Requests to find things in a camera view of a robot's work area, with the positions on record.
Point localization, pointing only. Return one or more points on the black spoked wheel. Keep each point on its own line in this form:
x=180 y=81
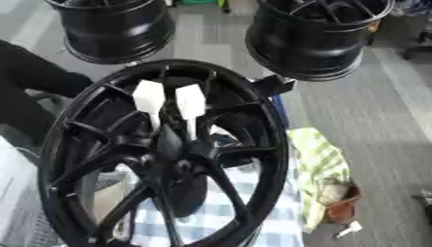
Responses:
x=169 y=154

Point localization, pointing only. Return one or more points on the black wheel rim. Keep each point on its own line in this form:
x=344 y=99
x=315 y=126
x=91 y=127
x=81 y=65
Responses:
x=306 y=41
x=115 y=30

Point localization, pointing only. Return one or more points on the green white checked cloth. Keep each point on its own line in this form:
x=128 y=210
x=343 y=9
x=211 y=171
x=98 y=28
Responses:
x=318 y=160

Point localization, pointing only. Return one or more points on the small white object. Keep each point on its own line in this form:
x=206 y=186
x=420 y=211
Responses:
x=350 y=229

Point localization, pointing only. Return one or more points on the person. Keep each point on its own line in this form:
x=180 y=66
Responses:
x=28 y=83

